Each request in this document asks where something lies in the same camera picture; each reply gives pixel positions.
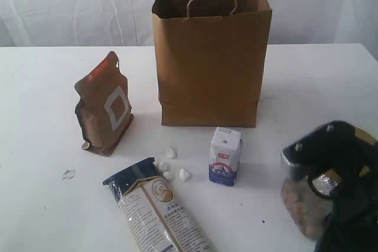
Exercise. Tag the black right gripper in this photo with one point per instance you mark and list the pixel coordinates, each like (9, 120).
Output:
(352, 223)

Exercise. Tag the clear jar with gold lid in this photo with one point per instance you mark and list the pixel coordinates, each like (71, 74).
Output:
(307, 199)

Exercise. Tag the brown paper shopping bag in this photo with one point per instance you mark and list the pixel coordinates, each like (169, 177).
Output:
(210, 57)

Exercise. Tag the white blue milk carton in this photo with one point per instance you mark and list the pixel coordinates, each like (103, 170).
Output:
(224, 160)

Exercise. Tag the white crumpled paper bit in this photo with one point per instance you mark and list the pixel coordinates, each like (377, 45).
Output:
(167, 175)
(184, 175)
(170, 153)
(163, 167)

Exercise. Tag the noodle packet blue and white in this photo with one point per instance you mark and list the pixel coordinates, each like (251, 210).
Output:
(155, 216)

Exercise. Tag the brown kraft coffee pouch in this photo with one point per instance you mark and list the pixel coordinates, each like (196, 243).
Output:
(104, 111)

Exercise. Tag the torn clear plastic scrap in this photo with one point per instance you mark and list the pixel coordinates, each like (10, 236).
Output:
(69, 174)

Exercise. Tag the white background curtain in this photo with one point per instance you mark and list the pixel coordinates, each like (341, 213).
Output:
(129, 22)

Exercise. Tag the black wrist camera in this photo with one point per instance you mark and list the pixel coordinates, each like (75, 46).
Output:
(330, 145)

